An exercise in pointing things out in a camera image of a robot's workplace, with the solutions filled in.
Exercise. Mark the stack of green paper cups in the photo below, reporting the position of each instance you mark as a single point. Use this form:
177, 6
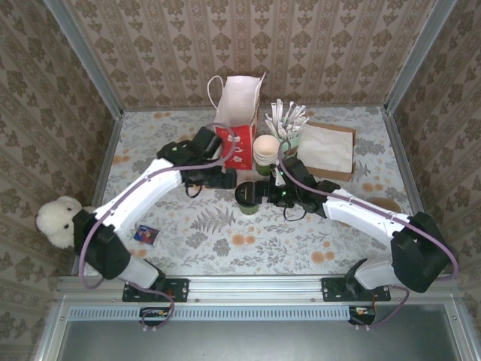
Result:
266, 146

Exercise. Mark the white paper napkin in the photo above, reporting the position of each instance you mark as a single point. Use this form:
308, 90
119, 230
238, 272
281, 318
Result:
327, 146

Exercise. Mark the white red-printed paper gift bag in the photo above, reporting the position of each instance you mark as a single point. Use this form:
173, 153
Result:
240, 101

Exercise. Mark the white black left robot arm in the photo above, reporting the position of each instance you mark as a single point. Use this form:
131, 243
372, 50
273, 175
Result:
139, 195

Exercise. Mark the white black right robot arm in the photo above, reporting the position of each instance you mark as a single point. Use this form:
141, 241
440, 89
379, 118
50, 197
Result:
360, 214

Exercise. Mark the mint green straw holder cup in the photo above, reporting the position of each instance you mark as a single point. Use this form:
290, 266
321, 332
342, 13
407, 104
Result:
291, 144

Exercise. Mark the white wrapped paper straw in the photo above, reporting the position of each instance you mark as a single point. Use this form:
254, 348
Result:
300, 111
271, 123
279, 109
304, 120
291, 110

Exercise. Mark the blue snack packet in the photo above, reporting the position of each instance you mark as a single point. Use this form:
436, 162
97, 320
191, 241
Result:
146, 235

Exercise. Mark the small black controller board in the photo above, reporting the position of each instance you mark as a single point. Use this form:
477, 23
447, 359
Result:
360, 311
154, 313

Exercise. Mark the grey metal panel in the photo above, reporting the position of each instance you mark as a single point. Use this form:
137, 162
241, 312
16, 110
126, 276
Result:
255, 342

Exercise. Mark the white teddy bear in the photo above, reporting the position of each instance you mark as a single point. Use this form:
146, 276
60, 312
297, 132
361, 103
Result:
54, 223

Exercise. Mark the aluminium mounting rail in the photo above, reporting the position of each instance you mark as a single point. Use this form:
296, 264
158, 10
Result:
255, 287

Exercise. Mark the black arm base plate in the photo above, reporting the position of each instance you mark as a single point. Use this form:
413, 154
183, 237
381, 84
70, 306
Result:
180, 289
330, 291

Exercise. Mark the aluminium table back rail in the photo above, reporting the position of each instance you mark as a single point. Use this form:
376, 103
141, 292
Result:
377, 108

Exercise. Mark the aluminium frame post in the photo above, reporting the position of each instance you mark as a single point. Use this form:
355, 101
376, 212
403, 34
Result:
87, 56
418, 56

